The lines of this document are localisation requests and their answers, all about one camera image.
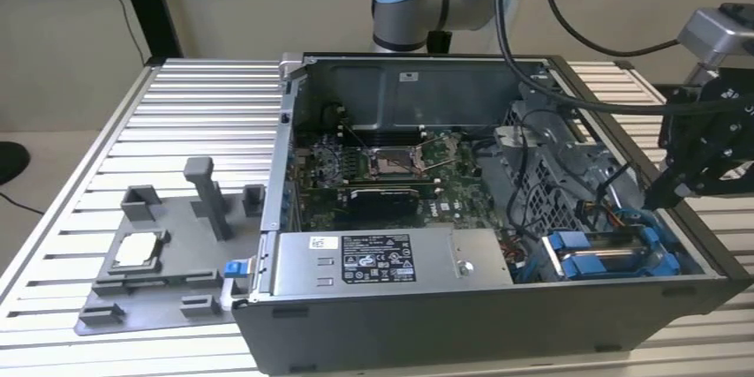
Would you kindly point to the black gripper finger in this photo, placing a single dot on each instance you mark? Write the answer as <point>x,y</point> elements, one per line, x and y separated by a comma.
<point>677,174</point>
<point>737,183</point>

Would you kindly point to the hard disk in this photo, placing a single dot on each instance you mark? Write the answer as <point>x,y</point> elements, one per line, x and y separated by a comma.
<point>606,245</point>

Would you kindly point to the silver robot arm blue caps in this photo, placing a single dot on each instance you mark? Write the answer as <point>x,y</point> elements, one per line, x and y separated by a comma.
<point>413,15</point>

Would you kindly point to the metal disk bay cage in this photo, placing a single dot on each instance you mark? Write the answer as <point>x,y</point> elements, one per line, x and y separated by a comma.
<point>548,160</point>

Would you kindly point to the blue empty disk carrier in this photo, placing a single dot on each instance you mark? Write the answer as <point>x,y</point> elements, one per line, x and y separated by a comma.
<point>586,268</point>

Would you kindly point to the black RAM slot bank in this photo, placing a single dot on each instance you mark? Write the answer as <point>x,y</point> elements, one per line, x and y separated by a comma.
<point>389,183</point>
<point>386,133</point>

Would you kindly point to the green motherboard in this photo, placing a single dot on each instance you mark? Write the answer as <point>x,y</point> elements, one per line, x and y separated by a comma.
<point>465,205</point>

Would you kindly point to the CPU socket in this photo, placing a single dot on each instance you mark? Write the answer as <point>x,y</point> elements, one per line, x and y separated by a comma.
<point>394,160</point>

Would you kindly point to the black graphics card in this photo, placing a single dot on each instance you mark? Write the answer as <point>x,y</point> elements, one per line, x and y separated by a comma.
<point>380,202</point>

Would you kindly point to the black label on power supply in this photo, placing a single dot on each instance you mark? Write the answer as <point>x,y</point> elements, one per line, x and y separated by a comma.
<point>377,260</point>

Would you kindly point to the thin metal locking lever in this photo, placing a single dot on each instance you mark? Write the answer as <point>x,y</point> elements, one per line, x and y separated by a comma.
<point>356,136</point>

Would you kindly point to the dark grey open PC case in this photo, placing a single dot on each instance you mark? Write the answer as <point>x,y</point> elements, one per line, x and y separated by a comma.
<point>413,333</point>

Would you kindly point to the silver power supply unit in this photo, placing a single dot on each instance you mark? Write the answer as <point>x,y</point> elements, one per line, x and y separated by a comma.
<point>306,271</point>

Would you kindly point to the blue case latch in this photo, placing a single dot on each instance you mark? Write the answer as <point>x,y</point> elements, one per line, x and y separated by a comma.
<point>234,269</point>

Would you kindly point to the grey plastic parts rack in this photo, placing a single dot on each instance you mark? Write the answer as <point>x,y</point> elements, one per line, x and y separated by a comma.
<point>183,258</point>

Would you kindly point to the silver CPU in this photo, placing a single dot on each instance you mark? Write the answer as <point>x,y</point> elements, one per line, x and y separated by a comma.
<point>138,250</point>

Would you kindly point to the black round object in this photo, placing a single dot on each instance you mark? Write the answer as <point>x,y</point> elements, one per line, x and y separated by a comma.
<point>13,163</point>

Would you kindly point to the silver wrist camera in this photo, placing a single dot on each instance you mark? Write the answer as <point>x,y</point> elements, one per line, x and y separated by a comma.
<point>713,35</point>

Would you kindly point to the black upright post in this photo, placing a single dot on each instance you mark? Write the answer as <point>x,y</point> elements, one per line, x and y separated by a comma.
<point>150,6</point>

